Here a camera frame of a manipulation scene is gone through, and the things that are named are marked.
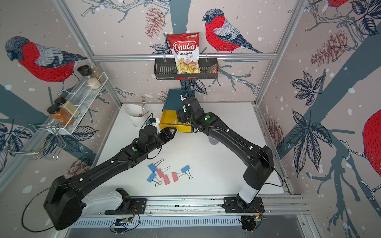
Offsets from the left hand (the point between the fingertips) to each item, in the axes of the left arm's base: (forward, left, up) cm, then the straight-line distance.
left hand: (178, 127), depth 77 cm
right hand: (+8, -2, +5) cm, 10 cm away
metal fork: (+29, +28, -10) cm, 42 cm away
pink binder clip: (-16, +11, -23) cm, 30 cm away
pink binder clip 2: (-20, +7, -23) cm, 31 cm away
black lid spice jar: (+24, +50, +12) cm, 57 cm away
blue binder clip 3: (-14, -4, -23) cm, 27 cm away
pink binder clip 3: (-18, +2, -23) cm, 29 cm away
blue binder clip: (-13, +16, -22) cm, 30 cm away
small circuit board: (-39, +26, -24) cm, 53 cm away
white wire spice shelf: (+19, +58, +6) cm, 61 cm away
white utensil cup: (+24, +35, -13) cm, 44 cm away
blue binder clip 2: (-19, +15, -23) cm, 33 cm away
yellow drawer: (+12, +7, -8) cm, 16 cm away
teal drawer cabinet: (+22, +5, -2) cm, 22 cm away
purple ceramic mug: (+3, -21, -19) cm, 28 cm away
